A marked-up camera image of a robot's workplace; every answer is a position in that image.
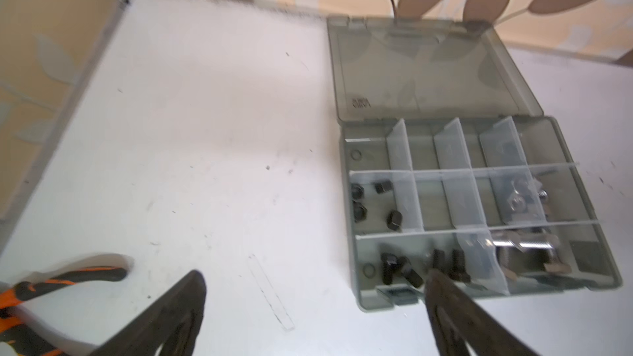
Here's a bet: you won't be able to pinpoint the orange handled pliers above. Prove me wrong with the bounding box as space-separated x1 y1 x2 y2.
1 265 129 355

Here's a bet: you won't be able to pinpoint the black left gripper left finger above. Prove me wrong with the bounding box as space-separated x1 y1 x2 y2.
92 270 207 355

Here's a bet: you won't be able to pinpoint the black nut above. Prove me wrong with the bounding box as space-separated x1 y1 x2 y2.
386 210 403 232
353 201 368 222
350 184 364 201

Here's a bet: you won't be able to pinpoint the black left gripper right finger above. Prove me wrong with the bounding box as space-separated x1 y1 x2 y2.
425 270 536 355

